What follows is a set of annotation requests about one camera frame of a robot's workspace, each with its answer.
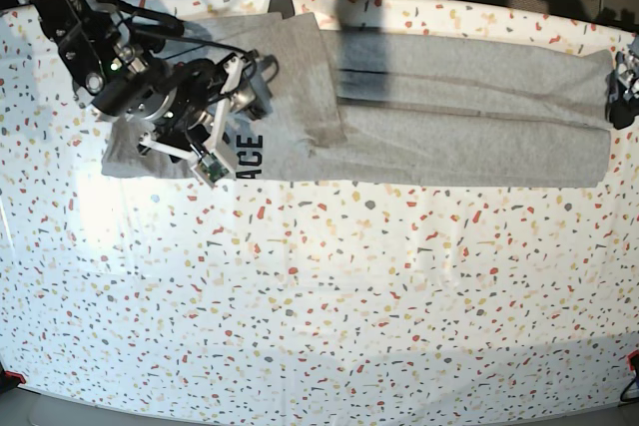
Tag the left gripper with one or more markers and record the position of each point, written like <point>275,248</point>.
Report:
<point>622,96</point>

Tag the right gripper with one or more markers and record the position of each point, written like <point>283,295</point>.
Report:
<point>188,107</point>

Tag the grey T-shirt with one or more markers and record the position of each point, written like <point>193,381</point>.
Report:
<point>366,106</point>

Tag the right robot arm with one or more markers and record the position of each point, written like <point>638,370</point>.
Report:
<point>138,64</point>

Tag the black table clamp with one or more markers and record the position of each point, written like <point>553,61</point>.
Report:
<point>284,7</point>

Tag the red corner clamp right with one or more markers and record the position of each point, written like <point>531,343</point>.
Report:
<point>633,361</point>

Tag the red corner clamp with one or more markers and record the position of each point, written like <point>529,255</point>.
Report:
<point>633,361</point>
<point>10,380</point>

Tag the red corner clamp left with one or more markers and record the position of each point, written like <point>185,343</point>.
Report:
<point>10,380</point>

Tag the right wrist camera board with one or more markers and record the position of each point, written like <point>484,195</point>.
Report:
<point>207,168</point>

